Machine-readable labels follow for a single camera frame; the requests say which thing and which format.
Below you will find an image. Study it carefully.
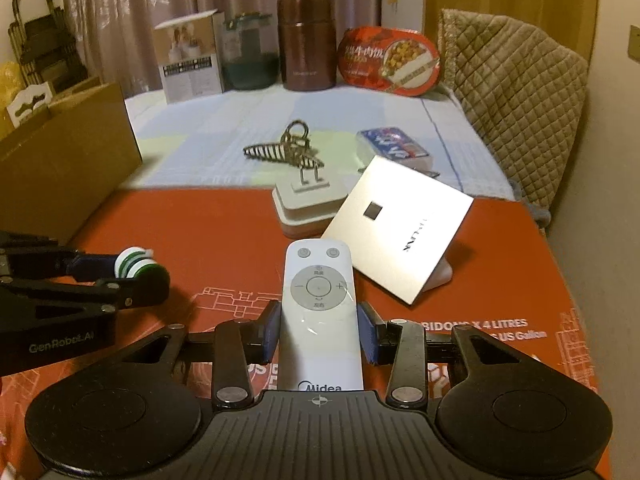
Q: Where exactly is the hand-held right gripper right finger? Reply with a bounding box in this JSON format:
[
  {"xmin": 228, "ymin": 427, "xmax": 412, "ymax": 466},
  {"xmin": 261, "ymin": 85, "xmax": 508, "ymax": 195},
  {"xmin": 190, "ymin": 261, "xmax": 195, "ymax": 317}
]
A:
[{"xmin": 356, "ymin": 302, "xmax": 538, "ymax": 408}]

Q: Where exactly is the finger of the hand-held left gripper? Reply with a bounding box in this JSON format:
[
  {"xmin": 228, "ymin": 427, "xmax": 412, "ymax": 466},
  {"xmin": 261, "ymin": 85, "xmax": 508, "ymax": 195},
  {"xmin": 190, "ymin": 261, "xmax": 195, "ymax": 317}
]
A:
[
  {"xmin": 0, "ymin": 279, "xmax": 138, "ymax": 322},
  {"xmin": 0, "ymin": 231, "xmax": 122, "ymax": 282}
]

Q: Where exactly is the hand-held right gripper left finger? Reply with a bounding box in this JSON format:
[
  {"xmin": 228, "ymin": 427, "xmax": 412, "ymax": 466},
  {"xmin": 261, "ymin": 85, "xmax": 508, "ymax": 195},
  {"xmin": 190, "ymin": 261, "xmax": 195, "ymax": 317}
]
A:
[{"xmin": 107, "ymin": 300, "xmax": 283, "ymax": 408}]

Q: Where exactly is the white remote control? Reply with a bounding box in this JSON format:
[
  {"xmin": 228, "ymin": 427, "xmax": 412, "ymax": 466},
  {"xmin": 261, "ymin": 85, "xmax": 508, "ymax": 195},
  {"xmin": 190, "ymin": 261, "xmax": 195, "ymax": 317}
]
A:
[{"xmin": 276, "ymin": 241, "xmax": 365, "ymax": 392}]

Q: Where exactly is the green white striped spool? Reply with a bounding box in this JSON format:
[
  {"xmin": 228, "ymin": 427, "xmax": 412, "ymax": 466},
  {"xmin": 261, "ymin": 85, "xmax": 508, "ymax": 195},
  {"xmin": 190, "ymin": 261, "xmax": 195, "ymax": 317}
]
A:
[{"xmin": 114, "ymin": 246, "xmax": 171, "ymax": 310}]

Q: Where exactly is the brown cardboard box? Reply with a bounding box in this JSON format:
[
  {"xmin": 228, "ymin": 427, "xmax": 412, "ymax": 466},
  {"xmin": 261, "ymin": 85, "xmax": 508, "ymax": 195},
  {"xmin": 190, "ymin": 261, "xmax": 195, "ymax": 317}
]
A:
[{"xmin": 0, "ymin": 82, "xmax": 143, "ymax": 256}]

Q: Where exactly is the silver square router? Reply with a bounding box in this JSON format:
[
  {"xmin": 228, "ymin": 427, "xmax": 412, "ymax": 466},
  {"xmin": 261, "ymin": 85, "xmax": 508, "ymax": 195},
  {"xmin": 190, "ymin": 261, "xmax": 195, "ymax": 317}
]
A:
[{"xmin": 320, "ymin": 155, "xmax": 475, "ymax": 306}]

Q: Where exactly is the orange cardboard box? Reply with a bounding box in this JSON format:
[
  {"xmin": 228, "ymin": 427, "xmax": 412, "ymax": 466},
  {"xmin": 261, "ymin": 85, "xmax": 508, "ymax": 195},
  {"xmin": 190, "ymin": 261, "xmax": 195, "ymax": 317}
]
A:
[{"xmin": 0, "ymin": 187, "xmax": 601, "ymax": 480}]

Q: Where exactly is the white pink square box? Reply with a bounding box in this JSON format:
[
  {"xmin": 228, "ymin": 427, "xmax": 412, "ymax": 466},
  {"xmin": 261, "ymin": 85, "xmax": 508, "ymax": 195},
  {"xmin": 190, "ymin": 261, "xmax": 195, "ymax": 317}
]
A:
[{"xmin": 272, "ymin": 167, "xmax": 361, "ymax": 238}]

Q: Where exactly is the white cutout wooden holder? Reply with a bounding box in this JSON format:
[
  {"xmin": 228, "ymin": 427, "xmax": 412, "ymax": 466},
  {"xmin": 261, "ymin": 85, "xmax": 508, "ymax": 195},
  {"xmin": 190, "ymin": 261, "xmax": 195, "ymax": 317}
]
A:
[{"xmin": 5, "ymin": 82, "xmax": 56, "ymax": 126}]

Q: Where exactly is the bronze hair claw clip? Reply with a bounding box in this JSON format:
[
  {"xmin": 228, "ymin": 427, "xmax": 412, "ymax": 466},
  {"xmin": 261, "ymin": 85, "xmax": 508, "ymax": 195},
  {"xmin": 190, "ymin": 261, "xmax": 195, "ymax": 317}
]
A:
[{"xmin": 243, "ymin": 120, "xmax": 327, "ymax": 168}]

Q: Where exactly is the checkered bed sheet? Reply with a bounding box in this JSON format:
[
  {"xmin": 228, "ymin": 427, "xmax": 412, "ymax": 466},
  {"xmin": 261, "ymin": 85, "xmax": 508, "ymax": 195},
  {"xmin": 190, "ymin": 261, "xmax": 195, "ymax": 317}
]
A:
[{"xmin": 122, "ymin": 85, "xmax": 516, "ymax": 201}]

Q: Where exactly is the yellow plastic bag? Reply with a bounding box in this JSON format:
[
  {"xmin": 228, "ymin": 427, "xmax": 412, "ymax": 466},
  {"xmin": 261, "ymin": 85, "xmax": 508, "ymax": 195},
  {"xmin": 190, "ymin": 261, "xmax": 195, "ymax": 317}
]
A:
[{"xmin": 0, "ymin": 60, "xmax": 26, "ymax": 136}]

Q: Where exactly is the blue label toothpick box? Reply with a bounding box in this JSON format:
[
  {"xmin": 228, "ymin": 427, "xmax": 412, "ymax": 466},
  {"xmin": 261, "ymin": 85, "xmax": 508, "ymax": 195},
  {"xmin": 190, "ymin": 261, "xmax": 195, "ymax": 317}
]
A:
[{"xmin": 356, "ymin": 126, "xmax": 433, "ymax": 171}]

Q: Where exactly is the grey fleece cloth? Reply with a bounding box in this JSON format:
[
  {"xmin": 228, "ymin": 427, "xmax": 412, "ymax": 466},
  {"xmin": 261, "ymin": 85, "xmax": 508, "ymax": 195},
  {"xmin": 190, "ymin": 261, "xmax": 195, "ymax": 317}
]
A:
[{"xmin": 510, "ymin": 180, "xmax": 551, "ymax": 228}]

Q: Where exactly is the dark wicker basket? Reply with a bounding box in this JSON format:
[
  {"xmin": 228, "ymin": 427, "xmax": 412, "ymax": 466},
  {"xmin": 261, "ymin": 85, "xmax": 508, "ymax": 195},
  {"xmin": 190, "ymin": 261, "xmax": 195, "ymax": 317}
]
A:
[{"xmin": 7, "ymin": 0, "xmax": 88, "ymax": 93}]

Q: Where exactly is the white printed carton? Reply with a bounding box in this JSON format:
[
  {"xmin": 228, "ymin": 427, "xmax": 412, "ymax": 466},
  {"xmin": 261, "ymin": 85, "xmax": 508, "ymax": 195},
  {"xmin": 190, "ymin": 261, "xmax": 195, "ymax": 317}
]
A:
[{"xmin": 154, "ymin": 10, "xmax": 226, "ymax": 105}]

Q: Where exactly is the green glass jar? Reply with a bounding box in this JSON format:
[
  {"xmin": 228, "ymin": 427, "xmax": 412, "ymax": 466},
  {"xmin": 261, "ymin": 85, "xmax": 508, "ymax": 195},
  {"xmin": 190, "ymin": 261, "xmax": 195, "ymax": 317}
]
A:
[{"xmin": 222, "ymin": 12, "xmax": 280, "ymax": 92}]

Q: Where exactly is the red instant meal bowl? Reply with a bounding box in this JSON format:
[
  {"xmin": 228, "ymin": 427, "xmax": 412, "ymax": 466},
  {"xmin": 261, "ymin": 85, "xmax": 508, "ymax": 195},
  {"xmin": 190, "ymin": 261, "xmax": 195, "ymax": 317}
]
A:
[{"xmin": 336, "ymin": 25, "xmax": 443, "ymax": 98}]

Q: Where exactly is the beige quilted blanket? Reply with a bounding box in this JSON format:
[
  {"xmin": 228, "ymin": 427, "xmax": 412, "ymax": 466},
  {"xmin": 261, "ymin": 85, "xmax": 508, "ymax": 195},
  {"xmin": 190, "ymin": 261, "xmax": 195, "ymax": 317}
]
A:
[{"xmin": 437, "ymin": 8, "xmax": 588, "ymax": 211}]

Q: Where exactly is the brown thermos flask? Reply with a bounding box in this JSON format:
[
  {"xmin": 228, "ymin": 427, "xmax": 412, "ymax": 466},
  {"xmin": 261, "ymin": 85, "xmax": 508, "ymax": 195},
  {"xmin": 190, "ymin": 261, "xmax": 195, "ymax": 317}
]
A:
[{"xmin": 277, "ymin": 0, "xmax": 337, "ymax": 92}]

